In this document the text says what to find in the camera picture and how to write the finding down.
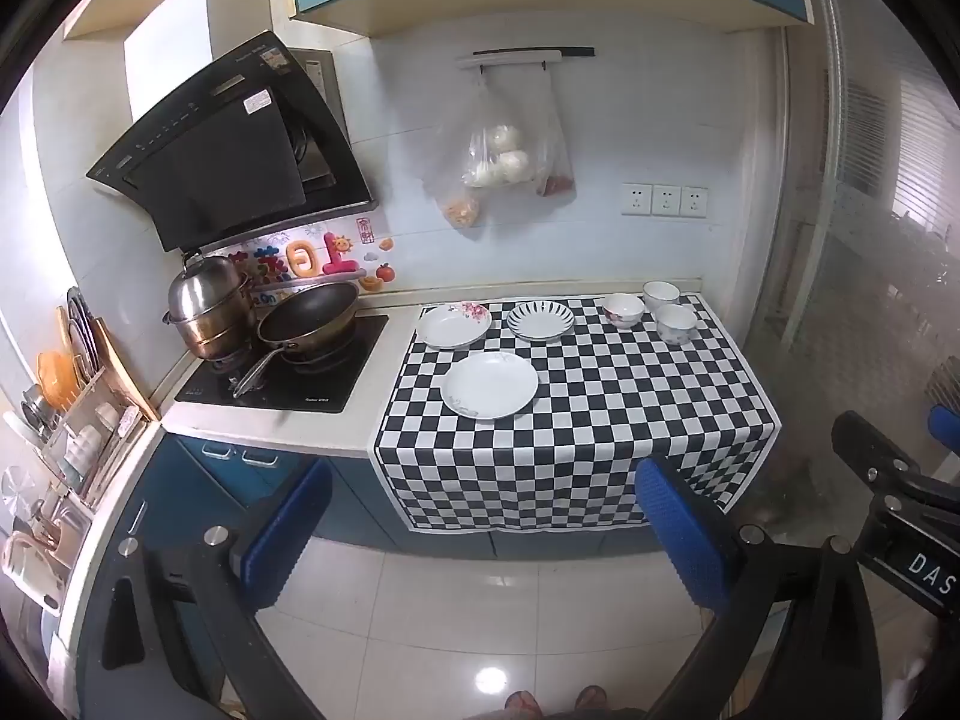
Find white bowl with blue print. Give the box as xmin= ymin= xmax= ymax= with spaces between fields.
xmin=655 ymin=304 xmax=698 ymax=346

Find plastic bag of white buns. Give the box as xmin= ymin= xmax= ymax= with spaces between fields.
xmin=461 ymin=75 xmax=541 ymax=192

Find black range hood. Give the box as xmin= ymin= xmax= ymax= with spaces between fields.
xmin=85 ymin=31 xmax=377 ymax=254

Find wooden cutting board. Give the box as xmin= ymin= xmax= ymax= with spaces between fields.
xmin=94 ymin=315 xmax=161 ymax=421

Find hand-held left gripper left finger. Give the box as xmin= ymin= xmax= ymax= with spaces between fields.
xmin=75 ymin=457 xmax=335 ymax=720

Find white plate with pink flowers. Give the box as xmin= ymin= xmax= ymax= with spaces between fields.
xmin=416 ymin=301 xmax=493 ymax=350

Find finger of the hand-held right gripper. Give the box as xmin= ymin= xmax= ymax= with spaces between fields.
xmin=832 ymin=411 xmax=960 ymax=522
xmin=928 ymin=405 xmax=960 ymax=458

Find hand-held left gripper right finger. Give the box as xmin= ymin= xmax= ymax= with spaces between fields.
xmin=636 ymin=457 xmax=882 ymax=720

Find colourful wall stickers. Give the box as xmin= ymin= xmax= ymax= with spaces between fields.
xmin=225 ymin=216 xmax=396 ymax=305

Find white bowl with red flowers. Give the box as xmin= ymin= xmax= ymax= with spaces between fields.
xmin=603 ymin=293 xmax=646 ymax=329

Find steel steamer pot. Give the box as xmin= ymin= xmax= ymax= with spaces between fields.
xmin=161 ymin=251 xmax=256 ymax=359

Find large plain white plate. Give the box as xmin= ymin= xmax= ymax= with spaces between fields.
xmin=440 ymin=351 xmax=539 ymax=420

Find plastic bag of red food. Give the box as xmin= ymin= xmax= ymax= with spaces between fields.
xmin=534 ymin=67 xmax=577 ymax=197

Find black gas stove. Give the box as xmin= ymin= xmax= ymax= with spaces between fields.
xmin=175 ymin=313 xmax=389 ymax=413

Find black frying pan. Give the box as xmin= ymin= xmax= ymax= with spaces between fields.
xmin=231 ymin=281 xmax=362 ymax=398

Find black and white checkered cloth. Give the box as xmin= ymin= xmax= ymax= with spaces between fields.
xmin=369 ymin=294 xmax=781 ymax=535

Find orange plastic basket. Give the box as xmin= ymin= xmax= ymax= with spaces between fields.
xmin=37 ymin=351 xmax=83 ymax=398

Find dish rack with dishes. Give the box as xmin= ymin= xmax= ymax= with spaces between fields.
xmin=0 ymin=367 xmax=151 ymax=608

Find white wall hook rail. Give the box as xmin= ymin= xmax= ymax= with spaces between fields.
xmin=455 ymin=47 xmax=596 ymax=70

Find plastic bag of orange food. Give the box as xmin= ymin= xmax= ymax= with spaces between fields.
xmin=424 ymin=90 xmax=481 ymax=230

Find frosted glass sliding door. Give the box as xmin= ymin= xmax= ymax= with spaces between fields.
xmin=750 ymin=0 xmax=960 ymax=526

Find white plate with dark stripes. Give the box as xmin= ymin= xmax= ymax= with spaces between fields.
xmin=506 ymin=300 xmax=575 ymax=341

